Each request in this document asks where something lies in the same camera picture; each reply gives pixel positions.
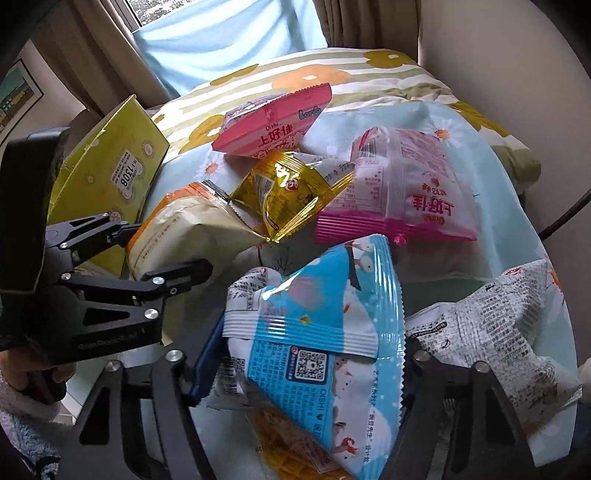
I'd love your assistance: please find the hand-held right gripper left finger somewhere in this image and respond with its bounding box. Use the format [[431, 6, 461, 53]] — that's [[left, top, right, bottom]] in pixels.
[[69, 318, 228, 480]]

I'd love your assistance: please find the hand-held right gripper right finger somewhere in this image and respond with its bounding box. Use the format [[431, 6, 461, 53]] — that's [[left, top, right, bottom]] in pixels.
[[392, 340, 533, 480]]

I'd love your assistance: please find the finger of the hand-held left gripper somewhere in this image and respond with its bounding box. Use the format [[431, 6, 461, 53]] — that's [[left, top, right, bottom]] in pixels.
[[55, 257, 214, 366], [45, 211, 143, 274]]

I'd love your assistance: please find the cream orange snack bag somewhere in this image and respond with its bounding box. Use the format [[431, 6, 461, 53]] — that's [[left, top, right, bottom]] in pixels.
[[126, 181, 271, 281]]

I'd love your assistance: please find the yellow-green cardboard box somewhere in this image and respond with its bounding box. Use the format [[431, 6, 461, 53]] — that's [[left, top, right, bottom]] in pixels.
[[46, 95, 171, 282]]

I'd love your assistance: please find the blue snack bag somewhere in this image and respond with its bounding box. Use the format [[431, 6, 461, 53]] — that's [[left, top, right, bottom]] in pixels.
[[208, 234, 407, 478]]

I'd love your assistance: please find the yellow snack bag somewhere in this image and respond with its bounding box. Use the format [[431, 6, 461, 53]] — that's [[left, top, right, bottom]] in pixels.
[[231, 151, 356, 243]]

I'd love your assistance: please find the pink white snack bag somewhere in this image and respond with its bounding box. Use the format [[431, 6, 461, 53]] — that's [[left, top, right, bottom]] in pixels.
[[315, 127, 478, 245]]

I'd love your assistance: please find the person's left forearm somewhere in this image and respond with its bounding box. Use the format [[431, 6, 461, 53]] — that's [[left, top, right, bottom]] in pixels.
[[0, 369, 79, 480]]

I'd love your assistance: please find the person's left hand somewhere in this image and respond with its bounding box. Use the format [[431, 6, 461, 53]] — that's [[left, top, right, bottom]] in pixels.
[[0, 351, 33, 393]]

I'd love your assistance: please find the white text-printed snack bag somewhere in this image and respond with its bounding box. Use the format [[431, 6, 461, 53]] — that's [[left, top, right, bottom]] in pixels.
[[404, 259, 583, 416]]

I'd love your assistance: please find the beige curtain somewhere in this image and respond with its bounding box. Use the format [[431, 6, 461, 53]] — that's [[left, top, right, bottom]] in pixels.
[[311, 0, 421, 63], [60, 0, 181, 116]]

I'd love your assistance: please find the light blue daisy sheet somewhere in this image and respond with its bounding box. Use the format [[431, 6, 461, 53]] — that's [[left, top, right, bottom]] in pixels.
[[157, 99, 583, 469]]

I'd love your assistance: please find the light blue window cloth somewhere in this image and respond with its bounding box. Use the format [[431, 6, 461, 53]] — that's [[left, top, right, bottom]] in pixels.
[[134, 0, 326, 100]]

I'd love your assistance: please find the window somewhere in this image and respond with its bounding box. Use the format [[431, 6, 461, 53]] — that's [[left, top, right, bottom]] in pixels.
[[127, 0, 185, 28]]

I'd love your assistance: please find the striped floral quilt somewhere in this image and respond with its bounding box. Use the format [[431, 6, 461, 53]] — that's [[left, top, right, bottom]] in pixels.
[[148, 48, 543, 185]]

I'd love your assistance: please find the framed wall picture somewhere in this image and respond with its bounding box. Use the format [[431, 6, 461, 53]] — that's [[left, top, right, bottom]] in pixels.
[[0, 58, 44, 144]]

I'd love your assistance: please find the black cable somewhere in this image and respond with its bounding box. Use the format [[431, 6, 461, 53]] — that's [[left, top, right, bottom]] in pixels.
[[538, 187, 591, 241]]

